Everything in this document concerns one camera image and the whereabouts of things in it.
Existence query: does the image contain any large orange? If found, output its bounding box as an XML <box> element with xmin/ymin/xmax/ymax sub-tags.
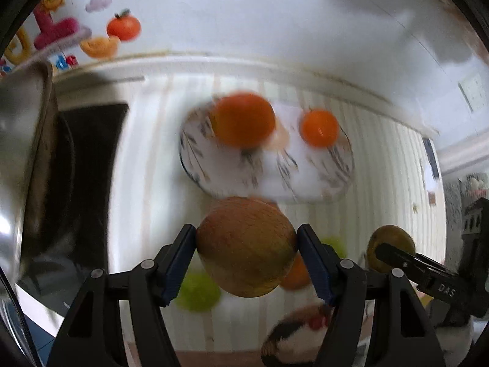
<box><xmin>210</xmin><ymin>92</ymin><xmax>276</xmax><ymax>149</ymax></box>

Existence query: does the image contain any small orange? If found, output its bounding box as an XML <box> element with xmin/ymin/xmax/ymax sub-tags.
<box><xmin>280</xmin><ymin>252</ymin><xmax>312</xmax><ymax>290</ymax></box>
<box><xmin>299</xmin><ymin>109</ymin><xmax>340</xmax><ymax>148</ymax></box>

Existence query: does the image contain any green apple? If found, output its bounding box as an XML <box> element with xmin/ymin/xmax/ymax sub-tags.
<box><xmin>175</xmin><ymin>271</ymin><xmax>221</xmax><ymax>312</ymax></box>
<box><xmin>321</xmin><ymin>236</ymin><xmax>348</xmax><ymax>260</ymax></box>

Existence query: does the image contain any brown round fruit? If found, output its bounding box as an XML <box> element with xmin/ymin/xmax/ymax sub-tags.
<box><xmin>366</xmin><ymin>225</ymin><xmax>416</xmax><ymax>274</ymax></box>

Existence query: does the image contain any dark smartphone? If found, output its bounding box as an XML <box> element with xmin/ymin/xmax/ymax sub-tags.
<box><xmin>423</xmin><ymin>138</ymin><xmax>441</xmax><ymax>180</ymax></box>

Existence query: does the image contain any white wall socket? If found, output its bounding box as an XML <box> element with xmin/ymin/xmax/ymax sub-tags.
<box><xmin>458</xmin><ymin>74</ymin><xmax>487</xmax><ymax>112</ymax></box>

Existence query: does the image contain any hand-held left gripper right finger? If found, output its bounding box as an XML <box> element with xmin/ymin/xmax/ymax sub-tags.
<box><xmin>297</xmin><ymin>224</ymin><xmax>447</xmax><ymax>367</ymax></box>

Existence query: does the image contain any white paper sheet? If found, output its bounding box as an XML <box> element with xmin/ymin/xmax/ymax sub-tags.
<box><xmin>422</xmin><ymin>164</ymin><xmax>441</xmax><ymax>194</ymax></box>

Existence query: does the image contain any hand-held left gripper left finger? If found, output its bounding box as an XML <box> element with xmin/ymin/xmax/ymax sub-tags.
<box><xmin>48</xmin><ymin>224</ymin><xmax>197</xmax><ymax>367</ymax></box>

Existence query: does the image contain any steel wok lid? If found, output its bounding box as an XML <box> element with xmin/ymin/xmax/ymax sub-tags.
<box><xmin>0</xmin><ymin>61</ymin><xmax>59</xmax><ymax>302</ymax></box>

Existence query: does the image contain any striped cat print table mat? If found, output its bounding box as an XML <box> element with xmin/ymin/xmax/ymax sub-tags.
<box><xmin>109</xmin><ymin>74</ymin><xmax>447</xmax><ymax>367</ymax></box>

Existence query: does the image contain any black cooktop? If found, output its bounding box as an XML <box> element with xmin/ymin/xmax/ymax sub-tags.
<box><xmin>21</xmin><ymin>103</ymin><xmax>128</xmax><ymax>276</ymax></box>

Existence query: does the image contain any colourful wall sticker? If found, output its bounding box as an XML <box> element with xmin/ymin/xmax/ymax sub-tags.
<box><xmin>0</xmin><ymin>0</ymin><xmax>148</xmax><ymax>77</ymax></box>

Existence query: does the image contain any white patterned plate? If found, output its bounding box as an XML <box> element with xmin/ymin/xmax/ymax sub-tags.
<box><xmin>179</xmin><ymin>101</ymin><xmax>355</xmax><ymax>204</ymax></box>

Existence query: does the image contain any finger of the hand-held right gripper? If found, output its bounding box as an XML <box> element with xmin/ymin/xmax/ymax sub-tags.
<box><xmin>374</xmin><ymin>243</ymin><xmax>461</xmax><ymax>299</ymax></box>

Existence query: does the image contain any yellowish red apple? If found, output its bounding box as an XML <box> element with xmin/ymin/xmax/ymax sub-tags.
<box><xmin>196</xmin><ymin>197</ymin><xmax>299</xmax><ymax>298</ymax></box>

